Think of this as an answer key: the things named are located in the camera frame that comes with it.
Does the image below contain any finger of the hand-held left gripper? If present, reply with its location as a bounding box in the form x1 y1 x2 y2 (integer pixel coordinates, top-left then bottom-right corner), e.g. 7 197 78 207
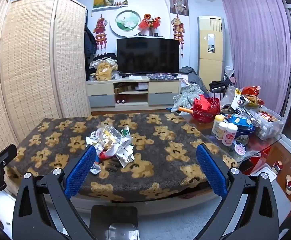
0 144 18 180

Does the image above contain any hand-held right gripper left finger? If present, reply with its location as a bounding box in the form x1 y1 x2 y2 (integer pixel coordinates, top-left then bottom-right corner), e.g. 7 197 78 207
12 144 97 240

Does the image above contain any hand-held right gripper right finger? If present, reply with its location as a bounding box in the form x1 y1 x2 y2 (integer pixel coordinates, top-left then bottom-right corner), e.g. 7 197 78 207
196 144 280 240

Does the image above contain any white and green carton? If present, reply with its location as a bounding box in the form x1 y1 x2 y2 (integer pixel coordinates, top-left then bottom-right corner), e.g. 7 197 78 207
114 127 136 168

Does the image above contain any black trash bin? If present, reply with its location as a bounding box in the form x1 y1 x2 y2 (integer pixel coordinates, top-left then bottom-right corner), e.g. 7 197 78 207
89 204 139 240

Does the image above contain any pink hairbrush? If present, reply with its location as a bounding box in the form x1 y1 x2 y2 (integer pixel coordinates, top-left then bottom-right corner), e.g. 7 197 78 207
234 141 247 157

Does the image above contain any small white bottle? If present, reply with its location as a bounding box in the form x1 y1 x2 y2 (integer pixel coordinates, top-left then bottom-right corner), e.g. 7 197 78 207
216 122 228 140

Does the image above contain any yellow cap white bottle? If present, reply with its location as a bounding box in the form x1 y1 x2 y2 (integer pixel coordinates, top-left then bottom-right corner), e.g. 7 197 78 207
212 115 225 135

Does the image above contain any blue round tin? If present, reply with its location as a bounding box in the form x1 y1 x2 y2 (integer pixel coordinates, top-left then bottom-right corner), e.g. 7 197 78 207
233 126 256 139

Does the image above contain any teddy bear print blanket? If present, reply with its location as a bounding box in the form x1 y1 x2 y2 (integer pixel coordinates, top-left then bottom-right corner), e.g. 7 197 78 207
5 112 238 202

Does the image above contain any blue snack bag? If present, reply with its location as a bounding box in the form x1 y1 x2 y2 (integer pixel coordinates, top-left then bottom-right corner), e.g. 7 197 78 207
226 114 252 130

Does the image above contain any red basket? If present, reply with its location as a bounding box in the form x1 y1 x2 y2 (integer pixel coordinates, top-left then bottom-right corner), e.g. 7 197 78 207
191 94 221 123

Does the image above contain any clear plastic storage box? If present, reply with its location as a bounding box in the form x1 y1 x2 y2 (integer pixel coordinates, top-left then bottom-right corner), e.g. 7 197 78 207
252 109 285 140

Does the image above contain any clear bag with yellow tag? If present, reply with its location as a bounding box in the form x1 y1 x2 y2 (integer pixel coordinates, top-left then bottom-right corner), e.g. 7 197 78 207
221 86 243 110

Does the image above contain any floral cloth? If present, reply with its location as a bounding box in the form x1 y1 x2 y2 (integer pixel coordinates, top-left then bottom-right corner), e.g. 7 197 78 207
173 84 205 110

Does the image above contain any beige and grey television cabinet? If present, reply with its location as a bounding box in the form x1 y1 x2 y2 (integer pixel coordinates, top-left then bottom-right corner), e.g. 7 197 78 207
86 76 181 109

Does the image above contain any orange snack packet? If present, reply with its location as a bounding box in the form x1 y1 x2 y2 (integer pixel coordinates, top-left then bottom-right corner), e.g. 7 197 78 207
243 95 265 107

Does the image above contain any black bag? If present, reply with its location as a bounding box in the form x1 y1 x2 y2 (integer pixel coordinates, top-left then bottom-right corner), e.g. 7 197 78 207
209 80 232 93

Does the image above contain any cardboard box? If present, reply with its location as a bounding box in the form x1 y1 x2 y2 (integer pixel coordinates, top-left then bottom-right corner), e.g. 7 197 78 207
114 83 132 94

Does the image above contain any red foil bag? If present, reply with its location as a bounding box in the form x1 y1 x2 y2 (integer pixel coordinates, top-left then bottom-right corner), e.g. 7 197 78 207
241 85 262 97

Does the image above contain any grey clothing heap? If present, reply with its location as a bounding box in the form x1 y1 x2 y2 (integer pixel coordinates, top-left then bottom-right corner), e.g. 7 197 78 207
179 66 207 90

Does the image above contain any bamboo folding screen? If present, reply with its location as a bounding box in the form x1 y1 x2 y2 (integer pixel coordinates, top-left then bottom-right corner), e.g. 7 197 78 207
0 0 92 155

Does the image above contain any yellow backpack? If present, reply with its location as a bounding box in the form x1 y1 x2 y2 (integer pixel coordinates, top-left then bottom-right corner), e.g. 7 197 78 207
95 62 112 81

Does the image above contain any dark patterned cushion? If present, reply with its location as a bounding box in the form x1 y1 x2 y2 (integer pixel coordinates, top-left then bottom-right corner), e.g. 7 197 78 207
146 73 180 80

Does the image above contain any beige standing air conditioner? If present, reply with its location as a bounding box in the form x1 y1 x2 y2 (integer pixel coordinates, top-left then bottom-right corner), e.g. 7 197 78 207
198 16 225 90

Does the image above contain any pile of folded clothes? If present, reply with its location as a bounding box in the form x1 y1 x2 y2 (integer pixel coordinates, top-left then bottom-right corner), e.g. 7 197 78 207
89 52 118 77

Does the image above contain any dark hanging coat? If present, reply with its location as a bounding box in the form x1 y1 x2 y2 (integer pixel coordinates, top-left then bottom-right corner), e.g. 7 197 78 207
84 26 97 58

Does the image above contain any black flat television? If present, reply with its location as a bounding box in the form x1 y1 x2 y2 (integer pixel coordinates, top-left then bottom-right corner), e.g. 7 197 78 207
116 37 180 77

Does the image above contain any purple curtain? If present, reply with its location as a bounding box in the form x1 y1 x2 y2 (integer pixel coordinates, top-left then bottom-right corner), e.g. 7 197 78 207
221 0 291 119

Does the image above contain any red fish hanging ornament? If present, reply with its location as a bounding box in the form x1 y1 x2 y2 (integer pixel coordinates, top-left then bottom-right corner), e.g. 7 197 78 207
93 15 107 55

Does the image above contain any horse hanging ornament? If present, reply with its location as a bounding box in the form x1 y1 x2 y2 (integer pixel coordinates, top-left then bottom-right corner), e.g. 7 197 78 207
172 17 185 57

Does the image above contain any round lotus picture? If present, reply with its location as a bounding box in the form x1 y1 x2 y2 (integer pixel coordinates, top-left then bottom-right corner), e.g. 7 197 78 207
110 10 140 37

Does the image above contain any sunflower vase with red flags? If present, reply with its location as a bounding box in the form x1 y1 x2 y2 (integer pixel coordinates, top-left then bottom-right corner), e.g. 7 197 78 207
138 13 162 37

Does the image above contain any white wall shelf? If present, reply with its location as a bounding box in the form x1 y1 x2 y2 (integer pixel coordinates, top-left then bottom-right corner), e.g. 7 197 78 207
91 5 129 12

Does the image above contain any wall poster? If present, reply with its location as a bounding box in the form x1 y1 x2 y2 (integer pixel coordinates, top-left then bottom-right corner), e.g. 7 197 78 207
169 0 189 16

